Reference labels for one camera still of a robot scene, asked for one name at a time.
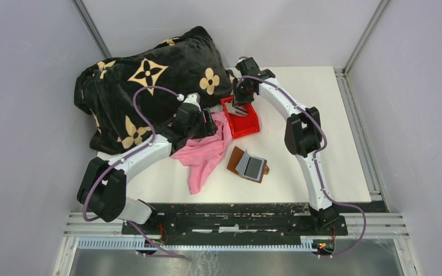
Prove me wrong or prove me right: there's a stack of cards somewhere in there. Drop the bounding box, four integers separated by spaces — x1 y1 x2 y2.
226 104 248 117

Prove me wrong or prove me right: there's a red plastic bin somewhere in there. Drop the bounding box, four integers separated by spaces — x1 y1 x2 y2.
220 96 261 139

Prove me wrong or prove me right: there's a brown leather card holder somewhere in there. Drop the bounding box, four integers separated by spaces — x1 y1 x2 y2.
226 146 269 183

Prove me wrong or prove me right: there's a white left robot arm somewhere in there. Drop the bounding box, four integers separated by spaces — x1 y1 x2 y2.
77 103 218 234

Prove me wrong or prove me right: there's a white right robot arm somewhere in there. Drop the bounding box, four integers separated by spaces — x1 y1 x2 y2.
229 57 332 212

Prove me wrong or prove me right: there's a pink cloth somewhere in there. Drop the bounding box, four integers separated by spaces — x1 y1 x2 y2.
171 112 233 195

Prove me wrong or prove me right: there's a black floral blanket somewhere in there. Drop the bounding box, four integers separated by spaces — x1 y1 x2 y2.
74 26 235 155

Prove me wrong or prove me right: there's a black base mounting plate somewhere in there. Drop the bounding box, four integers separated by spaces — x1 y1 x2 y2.
138 203 348 246

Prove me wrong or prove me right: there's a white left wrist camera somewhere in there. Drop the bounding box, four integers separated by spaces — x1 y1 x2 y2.
182 93 201 112

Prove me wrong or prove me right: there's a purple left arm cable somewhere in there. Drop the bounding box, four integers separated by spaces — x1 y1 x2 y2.
82 86 191 261

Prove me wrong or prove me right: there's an aluminium rail frame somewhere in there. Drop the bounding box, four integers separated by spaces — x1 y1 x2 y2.
52 212 420 275

